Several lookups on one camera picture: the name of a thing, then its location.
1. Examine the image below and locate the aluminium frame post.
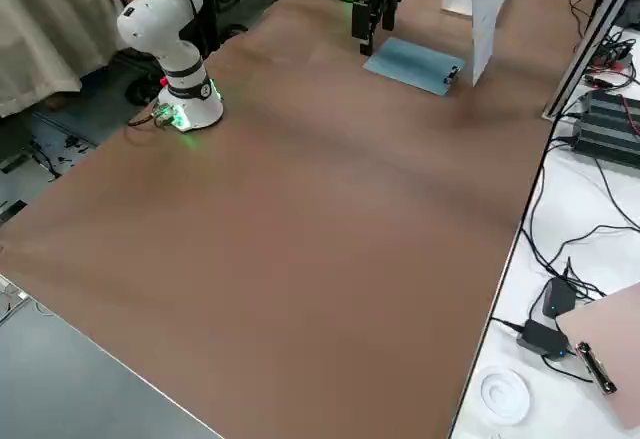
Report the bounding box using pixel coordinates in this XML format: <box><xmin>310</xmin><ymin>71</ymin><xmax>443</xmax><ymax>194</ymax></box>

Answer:
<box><xmin>542</xmin><ymin>0</ymin><xmax>639</xmax><ymax>121</ymax></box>

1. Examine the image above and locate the white desk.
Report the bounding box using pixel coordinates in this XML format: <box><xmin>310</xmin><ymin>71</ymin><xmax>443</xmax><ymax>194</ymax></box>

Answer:
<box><xmin>449</xmin><ymin>23</ymin><xmax>640</xmax><ymax>439</ymax></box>

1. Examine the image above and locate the black power adapter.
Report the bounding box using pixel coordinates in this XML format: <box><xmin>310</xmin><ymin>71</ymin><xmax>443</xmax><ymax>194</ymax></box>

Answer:
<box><xmin>516</xmin><ymin>319</ymin><xmax>571</xmax><ymax>360</ymax></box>
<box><xmin>541</xmin><ymin>277</ymin><xmax>578</xmax><ymax>318</ymax></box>

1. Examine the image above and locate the pink clipboard with metal clip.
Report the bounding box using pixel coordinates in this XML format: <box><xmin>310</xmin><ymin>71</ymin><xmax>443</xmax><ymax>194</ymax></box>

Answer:
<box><xmin>553</xmin><ymin>281</ymin><xmax>640</xmax><ymax>433</ymax></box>

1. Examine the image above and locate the brown base cable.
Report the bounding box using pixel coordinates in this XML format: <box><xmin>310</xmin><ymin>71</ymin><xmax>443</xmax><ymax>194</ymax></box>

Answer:
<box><xmin>127</xmin><ymin>107</ymin><xmax>172</xmax><ymax>131</ymax></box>

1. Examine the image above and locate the beige curtain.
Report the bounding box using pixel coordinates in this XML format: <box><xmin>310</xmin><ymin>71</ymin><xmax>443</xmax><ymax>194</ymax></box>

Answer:
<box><xmin>0</xmin><ymin>0</ymin><xmax>131</xmax><ymax>119</ymax></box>

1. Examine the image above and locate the white A4 paper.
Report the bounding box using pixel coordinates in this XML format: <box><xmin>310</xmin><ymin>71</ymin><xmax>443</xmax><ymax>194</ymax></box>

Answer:
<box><xmin>470</xmin><ymin>0</ymin><xmax>501</xmax><ymax>87</ymax></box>

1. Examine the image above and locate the ribbed black power unit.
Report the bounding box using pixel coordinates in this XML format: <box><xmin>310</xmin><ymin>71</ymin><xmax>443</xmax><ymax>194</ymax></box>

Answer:
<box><xmin>569</xmin><ymin>89</ymin><xmax>640</xmax><ymax>175</ymax></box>

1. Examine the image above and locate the blue clipboard with metal clip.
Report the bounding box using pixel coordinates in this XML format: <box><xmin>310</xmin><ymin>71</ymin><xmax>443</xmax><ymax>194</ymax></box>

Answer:
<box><xmin>362</xmin><ymin>36</ymin><xmax>467</xmax><ymax>96</ymax></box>

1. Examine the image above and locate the white round disc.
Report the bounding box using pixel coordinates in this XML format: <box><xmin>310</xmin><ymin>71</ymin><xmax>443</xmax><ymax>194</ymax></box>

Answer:
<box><xmin>479</xmin><ymin>364</ymin><xmax>532</xmax><ymax>428</ymax></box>

